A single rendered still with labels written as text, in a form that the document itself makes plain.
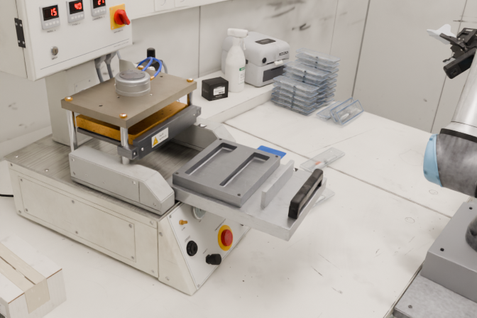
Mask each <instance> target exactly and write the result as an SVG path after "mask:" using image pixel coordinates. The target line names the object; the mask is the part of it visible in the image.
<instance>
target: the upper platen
mask: <svg viewBox="0 0 477 318"><path fill-rule="evenodd" d="M187 107H188V104H184V103H182V102H177V101H175V102H173V103H171V104H169V105H167V106H166V107H164V108H162V109H161V110H159V111H157V112H155V113H154V114H151V115H150V116H148V117H146V118H144V119H143V120H141V121H139V122H138V123H136V124H134V125H132V126H130V127H129V128H128V144H131V145H133V140H134V139H136V138H137V137H139V136H141V135H143V134H144V133H145V132H147V131H149V130H151V129H152V128H154V127H156V126H157V125H159V124H161V123H162V122H164V121H165V120H167V119H169V118H170V117H172V116H174V115H176V114H177V113H179V112H180V111H182V110H183V109H185V108H187ZM76 124H77V126H78V128H77V132H78V133H82V134H84V135H87V136H91V137H93V138H97V139H99V140H101V141H105V142H107V143H111V144H114V145H116V146H118V145H120V144H121V132H120V126H115V125H113V124H109V123H107V122H104V121H100V120H98V119H93V118H91V117H88V116H85V115H82V114H80V115H78V116H76Z"/></svg>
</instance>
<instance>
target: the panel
mask: <svg viewBox="0 0 477 318"><path fill-rule="evenodd" d="M191 207H192V205H189V204H186V203H184V202H182V203H181V204H179V205H178V206H177V207H176V208H175V209H174V210H172V211H171V212H170V213H169V214H168V215H167V216H166V217H167V219H168V221H169V224H170V227H171V229H172V232H173V234H174V236H175V239H176V241H177V244H178V246H179V248H180V251H181V253H182V256H183V258H184V260H185V263H186V265H187V268H188V271H189V272H190V275H191V277H192V280H193V283H194V286H195V287H196V289H197V290H198V289H199V288H200V287H201V285H202V284H203V283H204V282H205V280H206V279H207V278H208V277H209V276H210V275H211V274H212V273H213V271H214V270H215V269H216V267H217V266H218V265H212V264H207V263H206V256H207V255H208V254H209V255H211V254H213V253H218V254H220V255H221V261H223V260H224V258H225V257H226V256H227V255H228V254H229V252H230V251H231V250H232V248H233V247H234V246H235V245H236V244H237V243H238V242H239V241H240V239H241V238H242V237H243V236H244V234H245V233H246V232H247V231H248V230H249V229H250V227H248V226H244V225H243V226H242V225H240V224H239V223H237V222H235V221H232V220H229V219H226V218H224V217H222V216H218V215H216V214H212V213H211V212H207V211H206V214H205V215H204V217H203V218H202V219H195V218H194V217H193V216H192V213H191ZM224 229H228V230H230V231H231V233H232V235H233V241H232V243H231V245H230V246H224V245H223V244H222V242H221V233H222V231H223V230H224ZM190 242H195V243H196V244H197V246H198V250H197V253H196V254H195V255H190V253H189V251H188V246H189V244H190Z"/></svg>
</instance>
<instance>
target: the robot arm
mask: <svg viewBox="0 0 477 318"><path fill-rule="evenodd" d="M466 29H468V30H472V31H466ZM450 30H451V26H450V25H449V24H445V25H444V26H442V27H441V28H439V29H438V30H436V31H435V30H431V29H427V32H428V34H429V36H431V37H433V38H435V39H437V40H440V41H441V42H443V44H445V45H448V44H450V45H452V46H451V47H450V49H451V50H452V53H453V56H452V57H450V58H449V59H445V60H443V61H442V62H443V63H445V64H447V65H445V66H444V67H443V70H444V71H445V73H446V75H447V76H448V78H449V79H453V78H455V77H456V76H458V75H460V74H461V73H462V72H465V71H466V70H467V69H469V68H470V70H469V72H468V75H467V78H466V81H465V84H464V87H463V89H462V92H461V95H460V97H459V101H458V103H457V105H456V109H455V111H454V115H453V117H452V120H451V122H450V123H449V124H447V125H445V126H443V127H442V128H441V131H440V132H439V134H437V133H436V134H432V135H431V136H430V138H429V141H428V142H427V146H426V149H425V152H424V161H423V173H424V177H425V178H426V180H428V181H429V182H432V183H434V184H436V185H439V186H440V187H445V188H447V189H450V190H453V191H456V192H460V193H462V194H466V195H468V196H471V197H474V198H477V29H475V28H463V29H462V30H461V32H459V33H458V35H457V36H456V37H455V35H454V34H453V33H451V32H450ZM466 240H467V242H468V244H469V245H470V247H472V249H474V250H475V251H476V252H477V215H476V216H475V217H474V218H473V220H472V221H471V222H470V224H469V225H468V227H467V230H466Z"/></svg>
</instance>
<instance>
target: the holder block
mask: <svg viewBox="0 0 477 318"><path fill-rule="evenodd" d="M280 158H281V156H279V155H275V154H272V153H268V152H265V151H262V150H258V149H255V148H252V147H248V146H245V145H241V144H239V143H235V142H232V141H228V140H225V139H223V138H218V139H217V140H215V142H213V143H212V144H211V145H209V146H208V147H206V148H205V149H204V150H203V151H202V152H200V153H199V154H197V155H196V156H195V157H193V159H191V160H190V161H188V162H187V163H185V164H184V165H183V166H182V167H181V168H179V169H178V170H176V171H175V172H174V173H173V174H172V183H173V184H175V185H178V186H181V187H184V188H186V189H189V190H192V191H194V192H198V193H200V194H203V195H206V196H208V197H211V198H214V199H217V200H219V201H222V202H226V203H227V204H231V205H234V206H235V207H239V208H241V207H242V205H243V204H244V203H245V202H246V201H247V200H248V199H249V198H250V197H251V196H252V194H253V193H254V192H255V191H256V190H257V189H258V188H259V187H260V186H261V185H262V184H263V183H264V182H265V181H266V180H267V179H268V178H269V177H270V176H271V175H272V173H273V172H274V171H275V170H276V169H277V168H278V167H279V166H280Z"/></svg>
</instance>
